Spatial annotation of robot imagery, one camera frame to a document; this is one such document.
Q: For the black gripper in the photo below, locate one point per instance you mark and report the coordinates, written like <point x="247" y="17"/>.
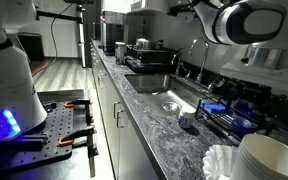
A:
<point x="260" y="96"/>

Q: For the blue oval soap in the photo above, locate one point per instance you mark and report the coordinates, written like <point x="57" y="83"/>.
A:
<point x="242" y="126"/>

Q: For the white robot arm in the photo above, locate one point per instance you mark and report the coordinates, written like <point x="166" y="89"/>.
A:
<point x="238" y="22"/>

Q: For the white coffee filters stack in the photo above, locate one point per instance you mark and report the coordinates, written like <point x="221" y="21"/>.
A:
<point x="218" y="162"/>

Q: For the white pill bottle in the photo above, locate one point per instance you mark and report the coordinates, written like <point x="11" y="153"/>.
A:
<point x="186" y="117"/>

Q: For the stainless steel sink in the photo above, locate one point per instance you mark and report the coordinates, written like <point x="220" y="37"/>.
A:
<point x="166" y="94"/>

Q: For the black tray with kettle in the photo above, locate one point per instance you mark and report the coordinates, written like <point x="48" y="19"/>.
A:
<point x="152" y="60"/>

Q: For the grey lower cabinets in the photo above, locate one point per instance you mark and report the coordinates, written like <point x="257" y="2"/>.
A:
<point x="128" y="156"/>

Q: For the steel canister on counter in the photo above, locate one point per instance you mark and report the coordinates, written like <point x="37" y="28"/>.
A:
<point x="120" y="52"/>

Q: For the black coffee machine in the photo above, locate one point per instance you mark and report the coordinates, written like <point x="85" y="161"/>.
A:
<point x="112" y="30"/>

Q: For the black trash bin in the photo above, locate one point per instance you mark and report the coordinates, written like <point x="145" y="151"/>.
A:
<point x="32" y="44"/>

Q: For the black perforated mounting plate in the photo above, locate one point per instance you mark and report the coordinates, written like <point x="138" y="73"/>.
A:
<point x="21" y="150"/>

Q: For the white wrist camera block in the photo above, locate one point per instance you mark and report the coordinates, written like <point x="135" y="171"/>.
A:
<point x="258" y="75"/>

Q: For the black wire dish rack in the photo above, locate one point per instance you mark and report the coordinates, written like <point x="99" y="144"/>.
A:
<point x="222" y="121"/>

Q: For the far orange-handled clamp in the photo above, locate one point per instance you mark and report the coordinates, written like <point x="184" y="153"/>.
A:
<point x="81" y="104"/>

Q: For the orange-handled clamp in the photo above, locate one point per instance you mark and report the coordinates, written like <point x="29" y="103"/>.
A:
<point x="87" y="132"/>
<point x="81" y="104"/>

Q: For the near orange-handled clamp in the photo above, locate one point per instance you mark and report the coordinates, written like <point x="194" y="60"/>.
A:
<point x="87" y="132"/>

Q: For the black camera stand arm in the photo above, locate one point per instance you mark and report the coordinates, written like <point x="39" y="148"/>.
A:
<point x="61" y="15"/>

